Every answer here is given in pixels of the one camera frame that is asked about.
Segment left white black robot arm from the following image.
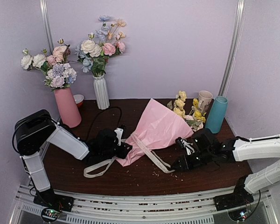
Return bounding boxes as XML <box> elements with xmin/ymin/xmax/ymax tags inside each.
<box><xmin>12</xmin><ymin>109</ymin><xmax>133</xmax><ymax>212</ymax></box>

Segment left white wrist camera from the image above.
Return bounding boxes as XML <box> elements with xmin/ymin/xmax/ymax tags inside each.
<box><xmin>114</xmin><ymin>125</ymin><xmax>126</xmax><ymax>146</ymax></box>

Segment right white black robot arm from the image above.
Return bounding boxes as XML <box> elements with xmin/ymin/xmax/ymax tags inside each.
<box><xmin>171</xmin><ymin>128</ymin><xmax>280</xmax><ymax>210</ymax></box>

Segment pastel flowers in pink vase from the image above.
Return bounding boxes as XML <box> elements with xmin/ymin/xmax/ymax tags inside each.
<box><xmin>21</xmin><ymin>38</ymin><xmax>77</xmax><ymax>91</ymax></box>

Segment left round status board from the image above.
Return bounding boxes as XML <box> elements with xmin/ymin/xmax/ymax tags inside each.
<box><xmin>41</xmin><ymin>208</ymin><xmax>62</xmax><ymax>223</ymax></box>

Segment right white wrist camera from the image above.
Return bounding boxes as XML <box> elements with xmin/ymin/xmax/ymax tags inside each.
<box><xmin>175</xmin><ymin>137</ymin><xmax>195</xmax><ymax>155</ymax></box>

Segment left aluminium post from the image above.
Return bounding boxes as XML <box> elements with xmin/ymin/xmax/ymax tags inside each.
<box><xmin>39</xmin><ymin>0</ymin><xmax>54</xmax><ymax>54</ymax></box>

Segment pink wrapping paper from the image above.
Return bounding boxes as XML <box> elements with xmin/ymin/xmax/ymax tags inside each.
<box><xmin>116</xmin><ymin>98</ymin><xmax>194</xmax><ymax>167</ymax></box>

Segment cream floral mug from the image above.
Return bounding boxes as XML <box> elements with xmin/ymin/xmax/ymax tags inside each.
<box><xmin>197</xmin><ymin>91</ymin><xmax>213</xmax><ymax>113</ymax></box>

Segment right aluminium post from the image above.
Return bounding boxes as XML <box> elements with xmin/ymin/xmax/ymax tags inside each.
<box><xmin>219</xmin><ymin>0</ymin><xmax>245</xmax><ymax>97</ymax></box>

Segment teal vase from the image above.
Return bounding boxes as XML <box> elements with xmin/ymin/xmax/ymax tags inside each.
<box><xmin>205</xmin><ymin>96</ymin><xmax>228</xmax><ymax>134</ymax></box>

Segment right round status board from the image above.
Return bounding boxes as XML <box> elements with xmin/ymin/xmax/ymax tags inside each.
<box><xmin>228</xmin><ymin>206</ymin><xmax>256</xmax><ymax>222</ymax></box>

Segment white ribbed vase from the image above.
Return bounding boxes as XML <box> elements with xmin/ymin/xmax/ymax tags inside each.
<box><xmin>93</xmin><ymin>75</ymin><xmax>110</xmax><ymax>110</ymax></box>

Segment cream printed ribbon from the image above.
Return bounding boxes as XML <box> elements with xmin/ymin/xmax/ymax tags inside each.
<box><xmin>84</xmin><ymin>133</ymin><xmax>175</xmax><ymax>178</ymax></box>

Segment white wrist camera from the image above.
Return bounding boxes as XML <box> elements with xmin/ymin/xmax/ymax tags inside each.
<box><xmin>114</xmin><ymin>125</ymin><xmax>126</xmax><ymax>146</ymax></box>
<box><xmin>175</xmin><ymin>137</ymin><xmax>195</xmax><ymax>155</ymax></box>

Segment yellow blue flower bunch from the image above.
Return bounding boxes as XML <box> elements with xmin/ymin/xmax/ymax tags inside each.
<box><xmin>167</xmin><ymin>91</ymin><xmax>206</xmax><ymax>132</ymax></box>

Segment pink vase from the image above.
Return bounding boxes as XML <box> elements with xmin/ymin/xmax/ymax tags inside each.
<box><xmin>54</xmin><ymin>88</ymin><xmax>82</xmax><ymax>128</ymax></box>

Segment aluminium post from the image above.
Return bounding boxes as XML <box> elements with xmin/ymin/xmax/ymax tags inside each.
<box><xmin>39</xmin><ymin>0</ymin><xmax>54</xmax><ymax>54</ymax></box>
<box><xmin>219</xmin><ymin>0</ymin><xmax>245</xmax><ymax>97</ymax></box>

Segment aluminium rail base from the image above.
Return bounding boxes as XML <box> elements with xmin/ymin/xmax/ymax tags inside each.
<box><xmin>9</xmin><ymin>183</ymin><xmax>280</xmax><ymax>224</ymax></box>

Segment red white bowl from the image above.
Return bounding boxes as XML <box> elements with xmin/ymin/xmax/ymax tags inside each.
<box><xmin>73</xmin><ymin>94</ymin><xmax>84</xmax><ymax>108</ymax></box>

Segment round status board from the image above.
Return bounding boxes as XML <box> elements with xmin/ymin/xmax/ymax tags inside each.
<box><xmin>228</xmin><ymin>206</ymin><xmax>256</xmax><ymax>222</ymax></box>
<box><xmin>41</xmin><ymin>208</ymin><xmax>62</xmax><ymax>223</ymax></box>

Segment pastel flowers in white vase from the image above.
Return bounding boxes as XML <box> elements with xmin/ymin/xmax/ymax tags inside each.
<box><xmin>76</xmin><ymin>15</ymin><xmax>126</xmax><ymax>77</ymax></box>

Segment left black cable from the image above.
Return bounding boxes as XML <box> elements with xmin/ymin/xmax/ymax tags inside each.
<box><xmin>85</xmin><ymin>106</ymin><xmax>122</xmax><ymax>143</ymax></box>

